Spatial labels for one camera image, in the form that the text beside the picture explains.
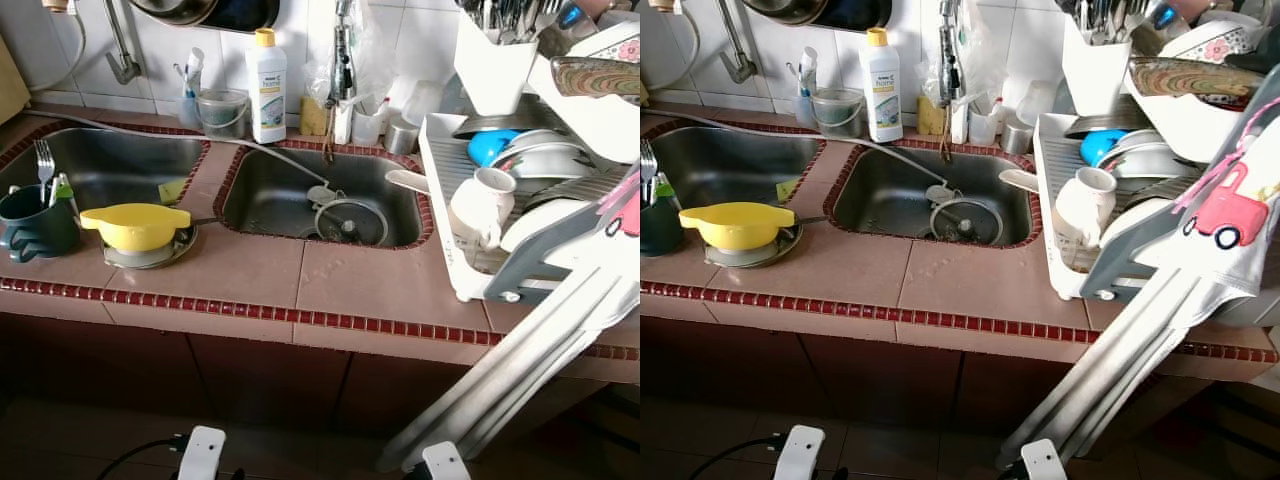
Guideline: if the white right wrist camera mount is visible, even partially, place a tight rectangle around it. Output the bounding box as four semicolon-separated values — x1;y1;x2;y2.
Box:
420;442;471;480
1020;438;1068;480

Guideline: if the white toothbrush cup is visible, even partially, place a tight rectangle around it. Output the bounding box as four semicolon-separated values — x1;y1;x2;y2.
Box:
795;47;822;128
178;48;206;129

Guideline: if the clear plastic pail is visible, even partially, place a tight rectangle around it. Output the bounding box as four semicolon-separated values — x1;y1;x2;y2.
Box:
812;87;866;138
197;88;250;139

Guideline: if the steel mesh strainer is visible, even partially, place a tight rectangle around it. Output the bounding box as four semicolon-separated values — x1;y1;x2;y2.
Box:
929;197;1005;247
312;198;389;248

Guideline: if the floral plate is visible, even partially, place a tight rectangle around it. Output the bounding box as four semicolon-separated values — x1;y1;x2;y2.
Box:
570;20;640;66
1160;20;1261;63

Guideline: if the chrome tap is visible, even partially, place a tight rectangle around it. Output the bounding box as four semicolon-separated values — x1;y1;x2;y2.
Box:
938;0;966;101
333;0;359;101

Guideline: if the white ceramic mug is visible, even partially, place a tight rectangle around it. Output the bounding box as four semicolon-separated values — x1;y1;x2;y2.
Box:
450;167;518;249
1055;165;1119;273

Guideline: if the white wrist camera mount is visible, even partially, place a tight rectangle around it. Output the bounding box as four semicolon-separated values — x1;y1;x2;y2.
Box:
775;425;826;480
178;426;227;480
1020;438;1068;480
420;442;471;480

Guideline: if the steel cup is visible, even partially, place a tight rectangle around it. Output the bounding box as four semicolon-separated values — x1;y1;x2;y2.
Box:
1003;113;1036;156
388;115;421;156

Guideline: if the steel sink basin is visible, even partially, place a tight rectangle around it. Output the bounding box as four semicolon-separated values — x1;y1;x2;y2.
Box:
0;125;211;216
825;143;1043;251
645;125;827;213
215;143;436;251

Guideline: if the dark hanging pan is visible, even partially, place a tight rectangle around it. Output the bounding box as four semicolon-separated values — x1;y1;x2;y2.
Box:
128;0;281;33
742;0;894;32

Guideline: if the white cloth red car print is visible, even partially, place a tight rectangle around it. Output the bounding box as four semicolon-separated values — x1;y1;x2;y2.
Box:
1130;65;1280;326
540;165;640;331

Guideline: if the white detergent bottle yellow cap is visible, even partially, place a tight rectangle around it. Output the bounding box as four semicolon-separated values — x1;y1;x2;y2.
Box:
860;27;904;144
246;28;289;145

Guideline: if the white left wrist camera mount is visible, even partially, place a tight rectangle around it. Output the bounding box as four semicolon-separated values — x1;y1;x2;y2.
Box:
178;426;227;480
775;425;826;480

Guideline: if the dark blue mug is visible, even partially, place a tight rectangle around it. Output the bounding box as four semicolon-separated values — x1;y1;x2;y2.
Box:
640;185;687;257
0;185;83;264

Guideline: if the chrome wall faucet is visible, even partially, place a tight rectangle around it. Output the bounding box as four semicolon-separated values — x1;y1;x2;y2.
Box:
716;0;758;85
100;0;142;86

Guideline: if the white cutlery holder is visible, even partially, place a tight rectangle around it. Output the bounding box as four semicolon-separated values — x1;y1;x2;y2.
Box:
455;12;543;117
1060;15;1138;118

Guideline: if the grey hose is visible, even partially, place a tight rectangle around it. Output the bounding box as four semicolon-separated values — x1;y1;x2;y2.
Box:
20;108;331;191
650;108;946;191

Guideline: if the white dish rack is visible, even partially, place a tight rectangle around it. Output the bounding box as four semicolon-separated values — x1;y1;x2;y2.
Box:
418;75;640;303
1033;60;1261;303

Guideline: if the yellow plastic bowl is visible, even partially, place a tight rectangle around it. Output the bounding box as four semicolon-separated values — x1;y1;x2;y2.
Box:
80;203;193;253
678;202;797;252

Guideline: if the blue bowl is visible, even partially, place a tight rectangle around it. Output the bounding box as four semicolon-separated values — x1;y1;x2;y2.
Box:
467;128;521;168
1080;128;1129;168

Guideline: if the steel bowl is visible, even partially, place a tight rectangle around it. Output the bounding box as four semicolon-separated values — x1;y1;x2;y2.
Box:
704;222;804;269
103;222;199;271

